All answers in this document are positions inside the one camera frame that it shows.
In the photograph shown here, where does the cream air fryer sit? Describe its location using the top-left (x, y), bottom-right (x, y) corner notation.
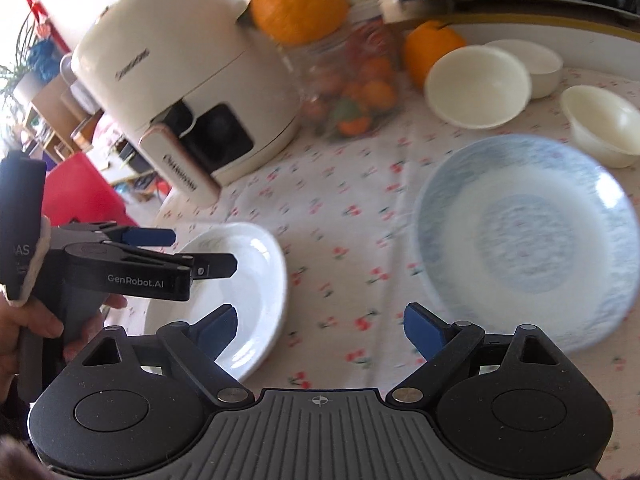
top-left (70, 0), bottom-right (307, 207)

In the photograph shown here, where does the orange with stem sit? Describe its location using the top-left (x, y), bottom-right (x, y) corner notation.
top-left (402, 20), bottom-right (468, 92)

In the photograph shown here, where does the large orange with leaves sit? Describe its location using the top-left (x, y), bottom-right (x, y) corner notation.
top-left (249, 0), bottom-right (351, 46)

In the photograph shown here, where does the clear jar of fruits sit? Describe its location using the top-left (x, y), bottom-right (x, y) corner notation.
top-left (277, 10), bottom-right (407, 142)

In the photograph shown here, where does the cream white bowl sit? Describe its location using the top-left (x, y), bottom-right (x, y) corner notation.
top-left (559, 85), bottom-right (640, 169)

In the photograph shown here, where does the person's left hand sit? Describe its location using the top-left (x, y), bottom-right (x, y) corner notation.
top-left (0, 292), bottom-right (129, 405)

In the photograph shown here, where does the red chair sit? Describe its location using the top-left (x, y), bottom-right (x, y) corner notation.
top-left (42, 152), bottom-right (142, 232)

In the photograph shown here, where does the green potted plant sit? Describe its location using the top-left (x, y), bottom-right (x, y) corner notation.
top-left (0, 7), bottom-right (57, 97)

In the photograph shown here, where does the white fleecy cuff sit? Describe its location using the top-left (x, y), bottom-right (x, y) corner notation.
top-left (2, 214), bottom-right (52, 307)

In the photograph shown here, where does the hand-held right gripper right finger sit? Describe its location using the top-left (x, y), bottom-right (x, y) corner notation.
top-left (386, 303), bottom-right (563, 406)

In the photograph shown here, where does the wooden shelf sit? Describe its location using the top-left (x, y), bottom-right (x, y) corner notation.
top-left (14, 72), bottom-right (108, 162)

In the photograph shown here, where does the red hanging decoration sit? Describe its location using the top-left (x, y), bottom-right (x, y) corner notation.
top-left (14, 0), bottom-right (55, 27)

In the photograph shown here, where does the cherry print tablecloth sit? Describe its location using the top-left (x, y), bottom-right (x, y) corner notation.
top-left (150, 62), bottom-right (640, 411)

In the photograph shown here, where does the large white bowl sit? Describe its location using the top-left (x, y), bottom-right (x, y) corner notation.
top-left (424, 45), bottom-right (532, 131)

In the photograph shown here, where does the white plate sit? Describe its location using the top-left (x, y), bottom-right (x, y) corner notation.
top-left (144, 222), bottom-right (289, 384)

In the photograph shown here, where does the blue patterned plate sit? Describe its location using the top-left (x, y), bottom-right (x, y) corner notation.
top-left (412, 133), bottom-right (639, 354)

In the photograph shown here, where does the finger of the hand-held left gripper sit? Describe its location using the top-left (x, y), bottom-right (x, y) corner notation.
top-left (119, 247), bottom-right (238, 281)
top-left (102, 224), bottom-right (177, 249)

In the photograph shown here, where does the small white bowl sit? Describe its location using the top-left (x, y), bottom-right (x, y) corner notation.
top-left (487, 39), bottom-right (564, 100)

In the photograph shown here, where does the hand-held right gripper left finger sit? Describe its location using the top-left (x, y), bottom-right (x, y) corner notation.
top-left (81, 304), bottom-right (255, 406)

